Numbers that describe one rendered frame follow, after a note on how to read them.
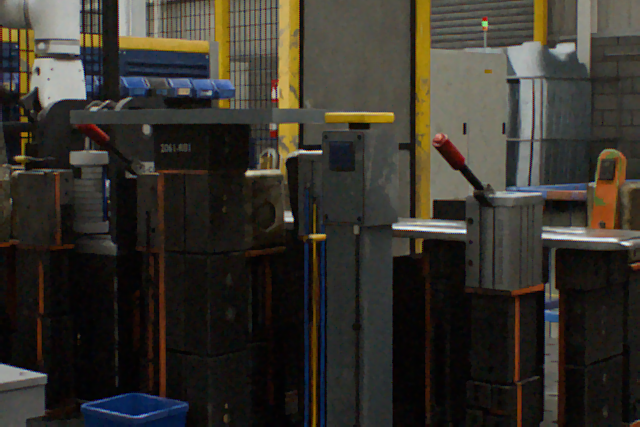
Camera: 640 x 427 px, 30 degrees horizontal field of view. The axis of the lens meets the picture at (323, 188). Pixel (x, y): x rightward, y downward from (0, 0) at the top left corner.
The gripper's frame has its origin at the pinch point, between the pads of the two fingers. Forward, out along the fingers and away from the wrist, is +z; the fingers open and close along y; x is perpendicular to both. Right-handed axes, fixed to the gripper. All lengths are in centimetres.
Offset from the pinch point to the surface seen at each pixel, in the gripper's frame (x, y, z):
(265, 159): -40.7, 13.1, 3.3
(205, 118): -77, -41, -4
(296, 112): -88, -36, -4
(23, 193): -31.7, -32.9, 7.8
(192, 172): -72, -37, 3
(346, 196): -96, -37, 5
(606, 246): -116, -9, 12
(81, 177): -34.7, -24.0, 5.5
